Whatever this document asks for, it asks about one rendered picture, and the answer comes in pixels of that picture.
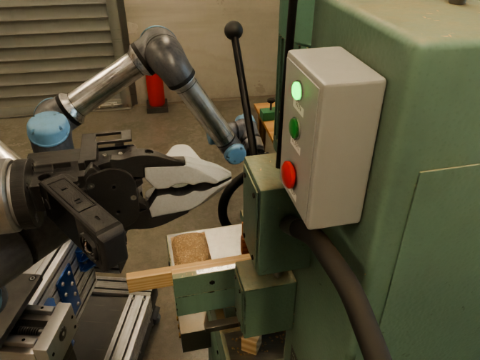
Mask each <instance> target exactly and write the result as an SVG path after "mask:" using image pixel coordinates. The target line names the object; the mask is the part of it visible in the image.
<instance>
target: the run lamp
mask: <svg viewBox="0 0 480 360"><path fill-rule="evenodd" d="M291 92H292V96H293V97H294V99H295V100H297V101H301V100H302V98H303V86H302V82H301V81H300V80H296V81H295V82H294V83H293V85H292V88H291Z"/></svg>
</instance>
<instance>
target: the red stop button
mask: <svg viewBox="0 0 480 360"><path fill-rule="evenodd" d="M281 177H282V181H283V183H284V186H285V187H286V188H288V189H292V188H293V187H294V184H295V183H296V170H295V168H294V165H293V164H291V162H290V161H285V162H284V163H283V165H282V167H281Z"/></svg>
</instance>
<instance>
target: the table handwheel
mask: <svg viewBox="0 0 480 360"><path fill-rule="evenodd" d="M243 182H244V172H242V173H240V174H239V175H238V176H236V177H235V178H234V179H232V180H231V183H230V184H229V185H228V186H226V188H225V189H224V191H223V192H222V194H221V197H220V199H219V205H218V216H219V221H220V223H221V225H222V226H230V225H232V224H231V222H230V221H229V218H228V215H227V206H228V203H229V199H230V198H231V196H232V194H233V193H234V192H235V191H236V190H237V188H238V187H240V186H241V185H242V184H243Z"/></svg>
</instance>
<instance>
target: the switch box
mask: <svg viewBox="0 0 480 360"><path fill-rule="evenodd" d="M296 80H300V81H301V82H302V86H303V98H302V100H301V101H297V100H296V101H297V102H298V103H299V104H300V105H301V107H302V108H303V109H304V117H302V116H301V115H300V113H299V112H298V111H297V110H296V109H295V108H294V106H293V102H294V98H293V96H292V92H291V88H292V85H293V83H294V82H295V81H296ZM385 88H386V79H385V78H384V77H383V76H382V75H380V74H379V73H377V72H376V71H374V70H373V69H372V68H370V67H369V66H367V65H366V64H365V63H364V62H362V61H360V60H359V59H358V58H356V57H355V56H354V55H352V54H350V53H349V52H348V51H347V50H345V49H343V48H342V47H340V46H333V47H323V48H312V49H293V50H290V51H288V54H287V58H286V81H285V93H284V117H283V129H282V142H281V166H280V180H281V182H282V184H283V185H284V183H283V181H282V177H281V167H282V165H283V163H284V162H285V161H290V162H291V164H293V165H294V168H295V170H296V183H295V184H294V187H293V190H294V193H295V194H296V201H294V198H293V196H292V195H291V193H290V191H289V190H288V189H287V188H286V187H285V186H284V188H285V189H286V191H287V193H288V195H289V196H290V198H291V200H292V202H293V203H294V206H295V207H296V209H297V211H298V213H299V214H300V216H301V218H302V220H303V221H304V223H305V225H306V227H307V229H309V230H313V229H322V228H327V227H332V226H341V225H346V224H355V223H358V222H360V220H361V213H362V209H363V205H364V198H365V193H366V187H367V183H368V178H369V172H370V168H371V160H372V156H373V152H374V145H375V141H376V134H377V130H378V126H379V119H380V115H381V108H382V104H383V100H384V92H385ZM293 116H297V117H298V119H299V122H300V126H301V136H300V138H299V140H295V141H296V143H297V144H298V145H299V147H300V148H301V150H300V156H299V154H298V153H297V151H296V149H295V148H294V147H293V146H292V144H291V135H290V133H289V122H290V120H291V119H292V117H293Z"/></svg>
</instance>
